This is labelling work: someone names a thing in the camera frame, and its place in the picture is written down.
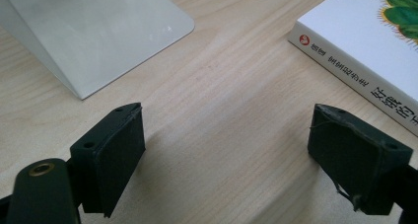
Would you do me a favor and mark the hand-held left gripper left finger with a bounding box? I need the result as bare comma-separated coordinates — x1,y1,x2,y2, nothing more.
69,102,146,218

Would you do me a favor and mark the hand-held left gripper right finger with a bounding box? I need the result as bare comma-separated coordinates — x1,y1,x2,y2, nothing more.
307,103,414,216

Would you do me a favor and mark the white metal extendable book rack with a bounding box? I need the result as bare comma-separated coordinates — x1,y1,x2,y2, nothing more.
0,0,272,101

